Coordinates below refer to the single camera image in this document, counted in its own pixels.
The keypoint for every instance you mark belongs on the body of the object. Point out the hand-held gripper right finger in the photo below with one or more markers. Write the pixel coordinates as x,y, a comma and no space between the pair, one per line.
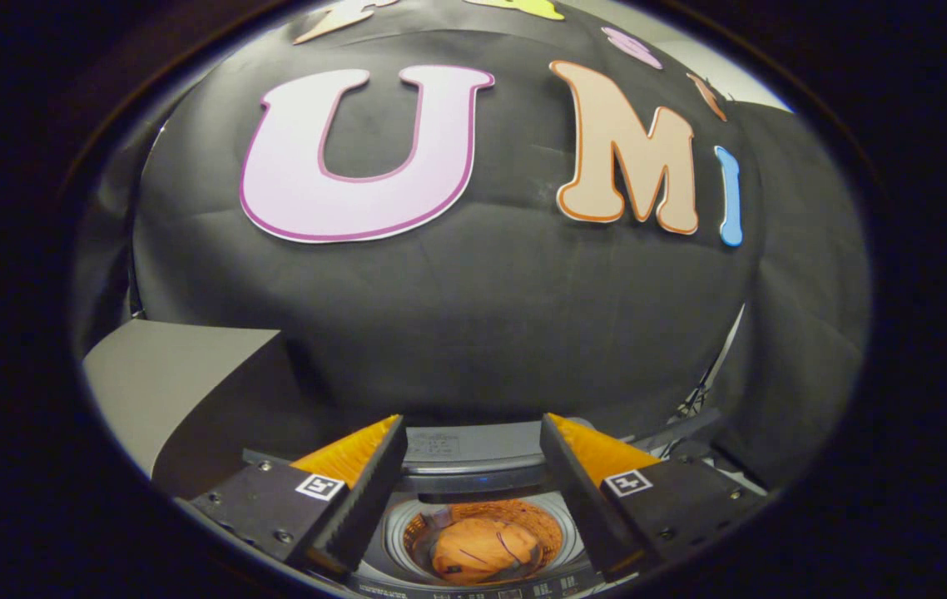
582,499

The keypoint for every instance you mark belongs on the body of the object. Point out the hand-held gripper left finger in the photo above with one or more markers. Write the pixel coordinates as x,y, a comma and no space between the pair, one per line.
365,499

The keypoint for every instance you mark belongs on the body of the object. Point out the orange shirt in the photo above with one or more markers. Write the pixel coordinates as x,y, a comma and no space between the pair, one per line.
482,549

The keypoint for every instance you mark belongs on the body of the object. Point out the dark washing machine lid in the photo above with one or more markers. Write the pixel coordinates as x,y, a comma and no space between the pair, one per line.
473,449

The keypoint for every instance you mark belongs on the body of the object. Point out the grey washing machine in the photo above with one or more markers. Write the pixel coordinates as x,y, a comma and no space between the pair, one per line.
482,582

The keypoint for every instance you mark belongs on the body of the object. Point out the metal tripod stand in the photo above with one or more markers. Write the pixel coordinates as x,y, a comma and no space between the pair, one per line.
711,374

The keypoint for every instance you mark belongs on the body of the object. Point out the black backdrop cloth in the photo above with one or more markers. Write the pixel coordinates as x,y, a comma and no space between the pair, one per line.
482,316

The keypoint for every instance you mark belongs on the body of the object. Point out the thin backdrop support pole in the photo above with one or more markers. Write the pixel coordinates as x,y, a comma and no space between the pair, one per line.
135,287

